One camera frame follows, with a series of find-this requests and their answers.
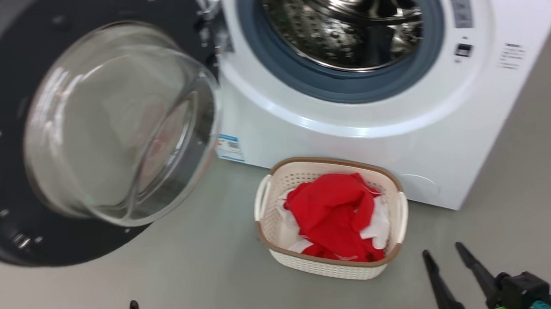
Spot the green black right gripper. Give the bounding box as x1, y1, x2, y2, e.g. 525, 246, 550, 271
421, 235, 551, 309

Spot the grey warning sticker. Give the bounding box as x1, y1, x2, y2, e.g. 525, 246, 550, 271
445, 0, 474, 30

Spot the red and white garment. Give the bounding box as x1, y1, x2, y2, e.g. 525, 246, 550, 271
275, 170, 394, 269

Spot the blue energy label sticker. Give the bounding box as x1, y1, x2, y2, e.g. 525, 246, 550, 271
215, 132, 246, 164

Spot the cream laundry basket brown rim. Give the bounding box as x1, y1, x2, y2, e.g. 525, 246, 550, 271
250, 150, 414, 288

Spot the white front-load washing machine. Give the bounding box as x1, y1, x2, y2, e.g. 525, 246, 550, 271
187, 0, 551, 228

